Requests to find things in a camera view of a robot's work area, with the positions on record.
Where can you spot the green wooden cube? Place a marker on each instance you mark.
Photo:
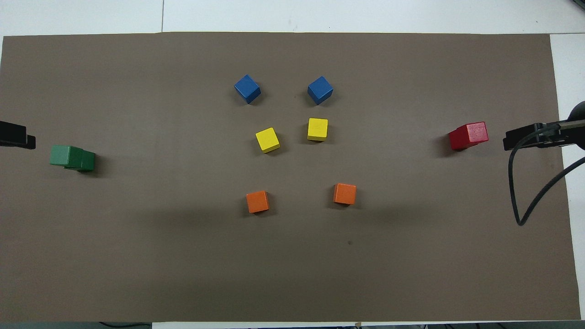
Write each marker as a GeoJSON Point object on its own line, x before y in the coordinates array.
{"type": "Point", "coordinates": [60, 155]}
{"type": "Point", "coordinates": [87, 161]}

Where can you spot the brown table mat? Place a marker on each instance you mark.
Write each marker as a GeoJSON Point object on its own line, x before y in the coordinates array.
{"type": "Point", "coordinates": [183, 256]}

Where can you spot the blue wooden cube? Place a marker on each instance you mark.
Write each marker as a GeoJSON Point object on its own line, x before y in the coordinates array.
{"type": "Point", "coordinates": [247, 88]}
{"type": "Point", "coordinates": [320, 90]}

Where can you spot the orange wooden cube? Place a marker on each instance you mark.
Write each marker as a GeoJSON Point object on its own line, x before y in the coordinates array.
{"type": "Point", "coordinates": [257, 201]}
{"type": "Point", "coordinates": [344, 193]}

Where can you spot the yellow wooden cube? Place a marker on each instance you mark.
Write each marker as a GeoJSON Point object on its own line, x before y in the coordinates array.
{"type": "Point", "coordinates": [317, 129]}
{"type": "Point", "coordinates": [267, 139]}

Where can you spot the red wooden cube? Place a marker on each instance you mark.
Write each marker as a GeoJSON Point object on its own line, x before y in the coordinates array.
{"type": "Point", "coordinates": [456, 139]}
{"type": "Point", "coordinates": [476, 132]}

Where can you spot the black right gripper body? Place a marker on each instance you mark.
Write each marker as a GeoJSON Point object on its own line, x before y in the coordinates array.
{"type": "Point", "coordinates": [579, 112]}

